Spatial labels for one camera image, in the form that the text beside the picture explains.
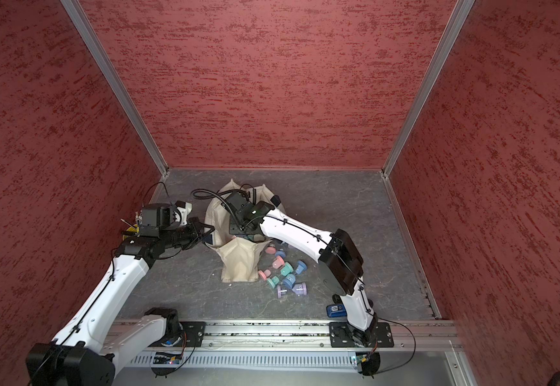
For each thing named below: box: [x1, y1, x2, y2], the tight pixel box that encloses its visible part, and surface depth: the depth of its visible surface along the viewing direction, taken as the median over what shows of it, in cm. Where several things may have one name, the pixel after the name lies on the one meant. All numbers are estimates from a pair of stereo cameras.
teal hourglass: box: [266, 262, 294, 289], surface depth 87 cm
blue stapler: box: [325, 303, 348, 318], surface depth 78 cm
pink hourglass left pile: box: [258, 255, 285, 281], surface depth 89 cm
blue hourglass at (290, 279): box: [282, 260, 308, 290], surface depth 87 cm
